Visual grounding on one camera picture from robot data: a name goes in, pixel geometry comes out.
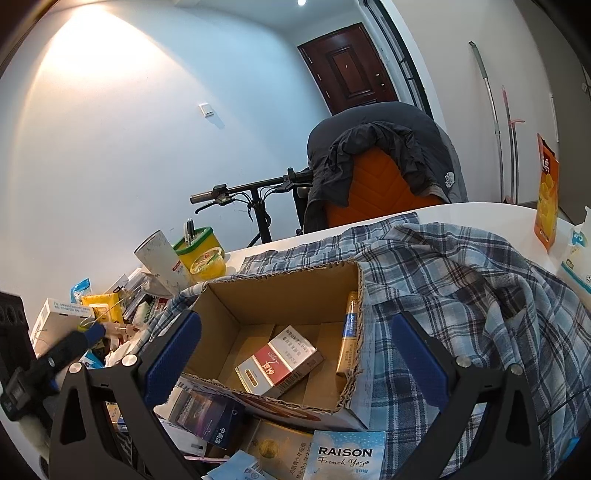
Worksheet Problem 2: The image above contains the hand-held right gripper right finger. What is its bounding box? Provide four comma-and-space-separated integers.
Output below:
390, 310, 548, 480

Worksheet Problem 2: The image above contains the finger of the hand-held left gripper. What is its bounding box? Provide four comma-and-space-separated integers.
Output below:
41, 323, 106, 376

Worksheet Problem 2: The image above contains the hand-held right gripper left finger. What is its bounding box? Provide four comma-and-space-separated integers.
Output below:
48, 310, 232, 480

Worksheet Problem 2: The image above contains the cardboard box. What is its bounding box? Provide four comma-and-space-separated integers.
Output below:
178, 260, 370, 432

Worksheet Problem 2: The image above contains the red and white cigarette box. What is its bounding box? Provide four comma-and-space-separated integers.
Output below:
235, 325, 325, 397

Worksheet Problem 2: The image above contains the light blue cigarette box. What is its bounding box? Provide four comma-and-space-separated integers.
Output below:
302, 430, 386, 480

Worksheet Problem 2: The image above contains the yellow packet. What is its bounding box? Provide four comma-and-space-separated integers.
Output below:
82, 293, 125, 326

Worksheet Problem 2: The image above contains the white medicine box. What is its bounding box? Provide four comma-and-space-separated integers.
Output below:
31, 298, 95, 358

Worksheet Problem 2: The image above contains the small blue white packet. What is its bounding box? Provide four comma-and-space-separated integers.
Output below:
70, 278, 93, 304

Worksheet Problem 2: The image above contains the pile of assorted packets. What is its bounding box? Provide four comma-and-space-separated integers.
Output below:
106, 268, 185, 370

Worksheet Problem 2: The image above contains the dark purple box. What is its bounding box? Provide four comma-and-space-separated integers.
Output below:
168, 385, 245, 448

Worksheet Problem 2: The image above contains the blue plaid cloth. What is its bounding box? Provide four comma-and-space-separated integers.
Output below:
148, 213, 591, 480

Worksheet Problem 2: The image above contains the yellow jelly cup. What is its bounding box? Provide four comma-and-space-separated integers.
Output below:
189, 247, 227, 282

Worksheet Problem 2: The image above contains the white tumbler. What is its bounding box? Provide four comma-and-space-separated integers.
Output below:
134, 229, 197, 296

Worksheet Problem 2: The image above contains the light blue leaflet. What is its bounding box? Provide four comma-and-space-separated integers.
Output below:
205, 449, 262, 480

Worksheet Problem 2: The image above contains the green and yellow container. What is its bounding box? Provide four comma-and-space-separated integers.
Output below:
173, 220, 222, 268

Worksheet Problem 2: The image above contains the orange chair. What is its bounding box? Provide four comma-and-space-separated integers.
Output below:
325, 148, 446, 229

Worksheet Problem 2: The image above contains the white wet wipes pack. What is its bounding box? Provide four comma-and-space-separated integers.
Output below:
556, 222, 591, 305

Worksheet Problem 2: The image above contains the black bicycle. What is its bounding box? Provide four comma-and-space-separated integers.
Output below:
189, 167, 315, 247

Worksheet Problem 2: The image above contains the orange snack box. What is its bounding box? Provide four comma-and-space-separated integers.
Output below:
534, 134, 560, 252

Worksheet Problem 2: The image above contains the chair with dark jacket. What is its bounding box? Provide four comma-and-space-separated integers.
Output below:
305, 102, 469, 234

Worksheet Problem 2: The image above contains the black framed glass door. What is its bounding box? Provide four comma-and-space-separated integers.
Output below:
362, 0, 435, 118

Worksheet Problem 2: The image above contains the brown door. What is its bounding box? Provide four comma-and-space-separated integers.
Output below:
297, 22, 399, 116

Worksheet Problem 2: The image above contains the grey mop handle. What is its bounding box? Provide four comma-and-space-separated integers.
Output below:
468, 41, 506, 204

